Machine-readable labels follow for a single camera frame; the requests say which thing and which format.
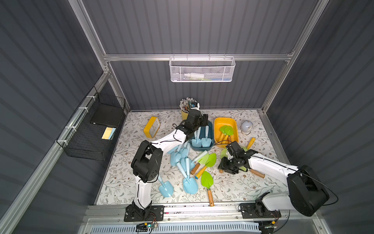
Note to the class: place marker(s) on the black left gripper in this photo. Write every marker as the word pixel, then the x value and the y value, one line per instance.
pixel 200 123

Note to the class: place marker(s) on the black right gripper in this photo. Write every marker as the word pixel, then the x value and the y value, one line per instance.
pixel 227 164

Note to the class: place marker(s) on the light blue shovel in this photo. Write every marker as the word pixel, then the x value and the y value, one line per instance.
pixel 189 184
pixel 206 141
pixel 166 189
pixel 196 142

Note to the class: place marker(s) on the green shovel wooden handle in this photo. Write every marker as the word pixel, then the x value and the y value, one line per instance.
pixel 259 174
pixel 223 132

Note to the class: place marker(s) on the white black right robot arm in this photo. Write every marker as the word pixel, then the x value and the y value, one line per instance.
pixel 305 193

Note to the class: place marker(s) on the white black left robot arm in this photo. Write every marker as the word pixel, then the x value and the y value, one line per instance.
pixel 147 160

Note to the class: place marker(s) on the teal storage box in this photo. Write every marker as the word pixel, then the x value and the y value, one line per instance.
pixel 202 135

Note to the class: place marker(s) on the yellow storage box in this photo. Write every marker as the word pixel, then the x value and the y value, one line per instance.
pixel 222 121

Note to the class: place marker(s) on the yellow pencil cup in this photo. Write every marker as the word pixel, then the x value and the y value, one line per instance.
pixel 184 114

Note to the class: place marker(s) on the bundle of colored pencils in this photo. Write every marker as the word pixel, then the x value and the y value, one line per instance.
pixel 189 103

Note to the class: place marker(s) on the white bottle in mesh basket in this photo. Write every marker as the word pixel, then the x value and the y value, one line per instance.
pixel 194 76

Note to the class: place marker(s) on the light blue shovel front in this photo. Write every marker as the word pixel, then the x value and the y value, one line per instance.
pixel 189 184

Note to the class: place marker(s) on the yellow sticky note pad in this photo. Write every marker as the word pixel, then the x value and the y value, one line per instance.
pixel 108 133

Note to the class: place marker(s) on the black notebook in basket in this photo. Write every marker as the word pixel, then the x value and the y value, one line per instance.
pixel 107 115

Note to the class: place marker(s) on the small green circuit board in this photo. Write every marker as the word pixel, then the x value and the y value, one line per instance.
pixel 146 227

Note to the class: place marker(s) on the green shovel brown handle front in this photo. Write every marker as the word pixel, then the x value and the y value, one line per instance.
pixel 207 182

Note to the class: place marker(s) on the white mesh wall basket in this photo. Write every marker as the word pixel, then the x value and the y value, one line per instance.
pixel 215 69

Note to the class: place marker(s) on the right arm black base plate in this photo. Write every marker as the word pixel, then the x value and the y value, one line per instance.
pixel 257 210

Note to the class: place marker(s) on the black wire wall basket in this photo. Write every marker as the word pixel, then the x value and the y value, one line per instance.
pixel 83 139

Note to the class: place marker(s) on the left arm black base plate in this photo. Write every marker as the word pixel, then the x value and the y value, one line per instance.
pixel 153 212

